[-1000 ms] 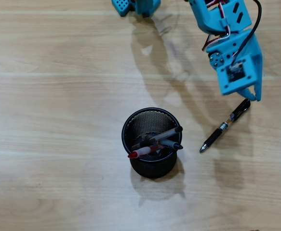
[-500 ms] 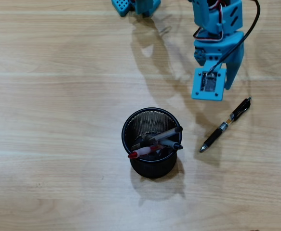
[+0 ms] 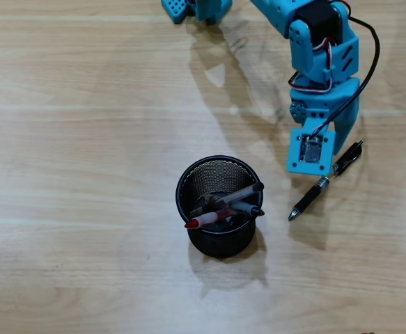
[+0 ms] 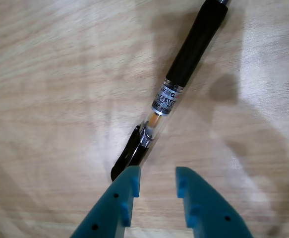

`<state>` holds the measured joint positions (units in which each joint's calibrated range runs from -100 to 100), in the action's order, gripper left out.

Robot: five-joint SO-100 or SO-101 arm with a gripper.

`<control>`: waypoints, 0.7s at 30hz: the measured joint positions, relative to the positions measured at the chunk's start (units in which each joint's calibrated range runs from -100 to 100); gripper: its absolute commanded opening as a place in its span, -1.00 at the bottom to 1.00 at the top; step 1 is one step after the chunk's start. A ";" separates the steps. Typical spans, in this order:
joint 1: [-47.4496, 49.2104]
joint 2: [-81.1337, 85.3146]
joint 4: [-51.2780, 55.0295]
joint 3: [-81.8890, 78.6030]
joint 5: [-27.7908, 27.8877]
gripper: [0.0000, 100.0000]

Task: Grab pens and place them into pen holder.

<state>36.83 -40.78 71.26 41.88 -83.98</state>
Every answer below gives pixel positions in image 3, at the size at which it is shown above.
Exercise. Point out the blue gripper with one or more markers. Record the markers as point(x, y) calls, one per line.
point(331, 101)

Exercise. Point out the black retractable pen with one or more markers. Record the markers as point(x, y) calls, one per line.
point(307, 200)

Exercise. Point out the clear gel pen black grip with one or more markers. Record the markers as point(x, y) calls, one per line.
point(244, 194)

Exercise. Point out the black pen grey grip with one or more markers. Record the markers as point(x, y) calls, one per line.
point(249, 209)

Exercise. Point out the red pen white grip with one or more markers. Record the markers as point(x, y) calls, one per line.
point(202, 220)

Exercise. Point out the blue robot base block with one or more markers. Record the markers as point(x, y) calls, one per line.
point(211, 10)

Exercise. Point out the black mesh pen holder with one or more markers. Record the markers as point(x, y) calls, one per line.
point(220, 243)

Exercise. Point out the blue perforated base piece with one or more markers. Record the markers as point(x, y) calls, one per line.
point(176, 8)

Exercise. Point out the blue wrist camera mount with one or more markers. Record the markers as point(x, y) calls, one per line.
point(310, 168)

